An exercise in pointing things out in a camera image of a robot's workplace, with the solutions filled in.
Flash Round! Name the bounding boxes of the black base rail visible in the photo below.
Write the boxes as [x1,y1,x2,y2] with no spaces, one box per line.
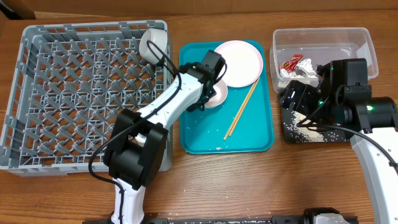
[136,213,358,224]

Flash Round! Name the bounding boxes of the grey dishwasher rack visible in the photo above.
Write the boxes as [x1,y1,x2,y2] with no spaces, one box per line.
[1,20,171,177]

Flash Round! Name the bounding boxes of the left wooden chopstick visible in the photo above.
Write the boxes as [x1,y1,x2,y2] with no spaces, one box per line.
[223,79,259,141]

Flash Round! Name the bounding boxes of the teal plastic tray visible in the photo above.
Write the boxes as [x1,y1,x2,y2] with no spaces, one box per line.
[179,40,274,154]

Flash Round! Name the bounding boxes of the clear plastic bin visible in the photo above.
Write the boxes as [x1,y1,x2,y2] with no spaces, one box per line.
[269,27,379,93]

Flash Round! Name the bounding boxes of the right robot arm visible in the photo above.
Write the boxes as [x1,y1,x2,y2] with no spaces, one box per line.
[277,58,397,223]

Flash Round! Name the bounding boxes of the crumpled white paper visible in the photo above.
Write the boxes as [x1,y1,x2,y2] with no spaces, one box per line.
[279,58,317,78]

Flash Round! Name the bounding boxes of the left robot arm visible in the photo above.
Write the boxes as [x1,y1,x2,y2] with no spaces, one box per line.
[103,50,226,223]

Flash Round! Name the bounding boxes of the grey bowl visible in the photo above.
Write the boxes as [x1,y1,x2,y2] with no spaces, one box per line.
[139,28,168,65]

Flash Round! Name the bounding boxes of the red snack wrapper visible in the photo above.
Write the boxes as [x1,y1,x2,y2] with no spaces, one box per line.
[278,54,303,73]

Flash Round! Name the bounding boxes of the large white plate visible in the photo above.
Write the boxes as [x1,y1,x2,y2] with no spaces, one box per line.
[215,40,264,88]

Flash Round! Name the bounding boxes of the spilled rice pile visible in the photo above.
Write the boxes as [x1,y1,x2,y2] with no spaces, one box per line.
[282,110,351,143]

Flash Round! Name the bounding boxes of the black tray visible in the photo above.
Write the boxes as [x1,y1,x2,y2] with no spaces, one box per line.
[279,105,354,144]

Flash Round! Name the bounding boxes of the white paper cup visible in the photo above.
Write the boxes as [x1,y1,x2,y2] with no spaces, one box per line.
[135,134,147,147]

